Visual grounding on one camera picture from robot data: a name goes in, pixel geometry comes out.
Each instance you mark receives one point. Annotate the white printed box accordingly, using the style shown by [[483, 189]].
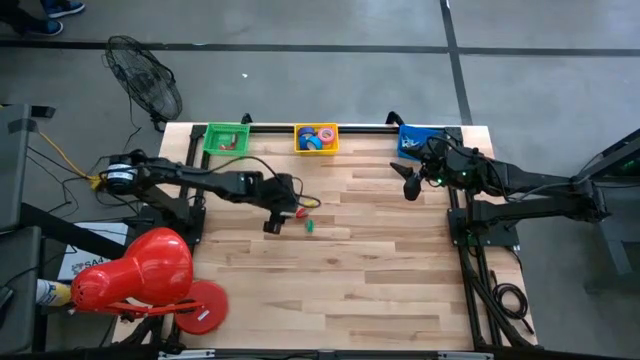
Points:
[[92, 257]]

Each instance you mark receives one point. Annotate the green plastic basket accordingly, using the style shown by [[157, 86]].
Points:
[[212, 130]]

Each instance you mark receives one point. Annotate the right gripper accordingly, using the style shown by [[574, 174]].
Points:
[[447, 167]]

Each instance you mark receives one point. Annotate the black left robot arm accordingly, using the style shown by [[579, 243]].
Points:
[[200, 180]]

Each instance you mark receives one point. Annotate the person's leg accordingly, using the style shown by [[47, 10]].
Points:
[[12, 15]]

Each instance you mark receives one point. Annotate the red desk lamp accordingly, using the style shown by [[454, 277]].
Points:
[[150, 270]]

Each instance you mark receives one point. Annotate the light blue tape roll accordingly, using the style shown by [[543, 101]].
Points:
[[320, 145]]

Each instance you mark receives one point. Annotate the black workstation stand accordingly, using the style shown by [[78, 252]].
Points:
[[615, 225]]

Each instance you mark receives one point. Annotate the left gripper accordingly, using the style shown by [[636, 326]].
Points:
[[285, 197]]

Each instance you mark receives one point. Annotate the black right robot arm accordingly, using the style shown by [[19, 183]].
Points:
[[540, 182]]

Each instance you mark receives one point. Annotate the black floor fan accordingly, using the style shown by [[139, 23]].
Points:
[[145, 80]]

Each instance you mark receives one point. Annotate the green mini stapler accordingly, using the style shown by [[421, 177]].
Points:
[[310, 226]]

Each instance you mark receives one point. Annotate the black aluminium table frame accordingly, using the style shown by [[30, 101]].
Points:
[[370, 129]]

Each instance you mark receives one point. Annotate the dark grey cabinet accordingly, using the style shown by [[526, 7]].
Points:
[[20, 285], [12, 165]]

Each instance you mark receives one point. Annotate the yellow white spray can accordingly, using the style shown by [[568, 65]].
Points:
[[52, 293]]

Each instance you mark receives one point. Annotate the yellow mini stapler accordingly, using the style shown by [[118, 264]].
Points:
[[312, 203]]

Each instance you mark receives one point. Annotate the yellow plastic basket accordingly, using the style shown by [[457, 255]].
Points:
[[334, 150]]

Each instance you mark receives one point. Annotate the person's shoe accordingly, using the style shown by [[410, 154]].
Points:
[[62, 7], [47, 27]]

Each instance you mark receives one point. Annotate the pale teal staple remover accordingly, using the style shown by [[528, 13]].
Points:
[[414, 142]]

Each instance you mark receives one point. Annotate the blue plastic basket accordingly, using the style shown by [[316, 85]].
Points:
[[405, 151]]

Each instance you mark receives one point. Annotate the pink tape roll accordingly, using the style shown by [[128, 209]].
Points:
[[320, 136]]

